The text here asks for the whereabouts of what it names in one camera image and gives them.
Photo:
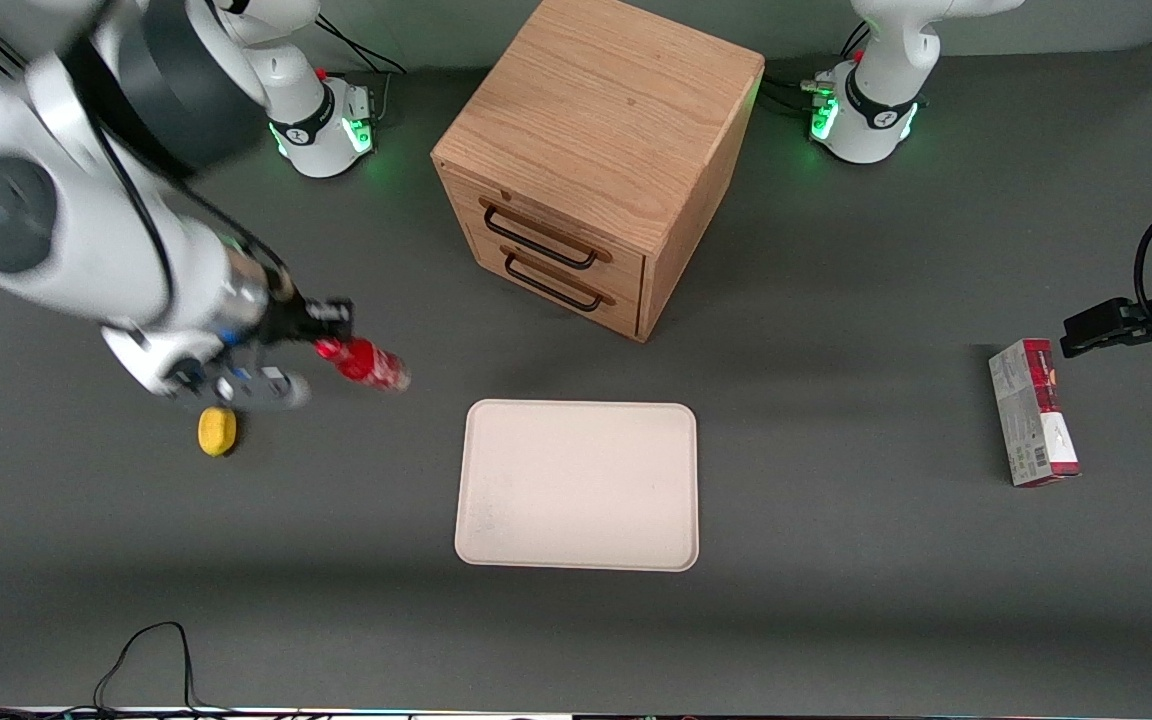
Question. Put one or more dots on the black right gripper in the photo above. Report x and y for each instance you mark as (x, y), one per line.
(288, 318)

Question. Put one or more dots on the red coke bottle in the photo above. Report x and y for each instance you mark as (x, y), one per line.
(368, 364)

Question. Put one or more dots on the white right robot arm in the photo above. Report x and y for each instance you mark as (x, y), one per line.
(86, 230)

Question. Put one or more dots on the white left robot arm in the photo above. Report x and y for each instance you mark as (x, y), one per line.
(886, 90)

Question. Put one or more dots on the beige rectangular tray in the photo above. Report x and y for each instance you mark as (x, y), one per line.
(576, 485)

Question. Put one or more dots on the grey and red carton box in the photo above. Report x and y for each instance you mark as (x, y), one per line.
(1031, 415)

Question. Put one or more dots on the yellow lemon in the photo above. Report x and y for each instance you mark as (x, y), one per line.
(217, 432)

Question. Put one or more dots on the wooden drawer front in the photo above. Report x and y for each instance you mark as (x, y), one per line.
(536, 215)
(566, 295)

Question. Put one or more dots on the wooden drawer cabinet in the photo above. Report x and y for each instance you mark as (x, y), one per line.
(596, 130)

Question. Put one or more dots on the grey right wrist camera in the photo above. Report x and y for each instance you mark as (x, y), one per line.
(256, 387)

